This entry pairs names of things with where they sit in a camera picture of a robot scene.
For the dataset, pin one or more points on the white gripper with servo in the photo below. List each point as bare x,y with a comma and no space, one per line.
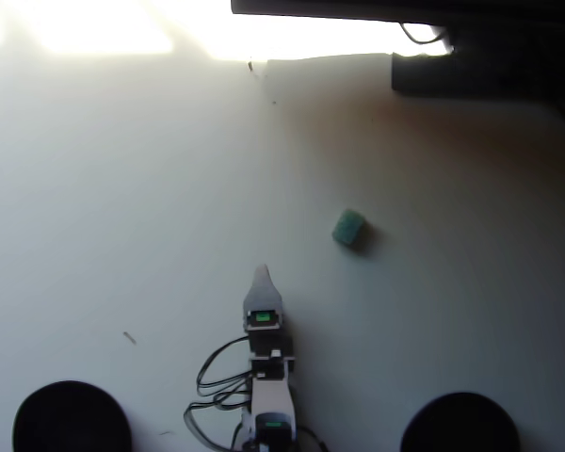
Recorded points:
268,339

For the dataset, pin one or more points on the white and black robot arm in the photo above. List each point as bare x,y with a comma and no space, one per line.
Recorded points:
273,391

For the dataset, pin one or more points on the black round bowl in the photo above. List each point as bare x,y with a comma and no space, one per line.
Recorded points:
70,419
459,424

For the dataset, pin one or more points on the black overhead bar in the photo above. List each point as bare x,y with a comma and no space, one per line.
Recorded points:
358,8

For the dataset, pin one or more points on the black box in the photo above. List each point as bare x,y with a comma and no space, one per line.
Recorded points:
475,75

